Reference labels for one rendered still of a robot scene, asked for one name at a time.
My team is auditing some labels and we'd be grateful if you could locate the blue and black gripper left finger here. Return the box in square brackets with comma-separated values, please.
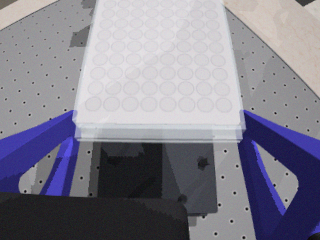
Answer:
[0, 110, 80, 196]

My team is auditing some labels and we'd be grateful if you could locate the grey perforated base plate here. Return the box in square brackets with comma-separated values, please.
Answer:
[0, 0, 320, 240]

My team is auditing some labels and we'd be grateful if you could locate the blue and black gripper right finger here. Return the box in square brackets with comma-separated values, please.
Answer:
[237, 110, 320, 240]

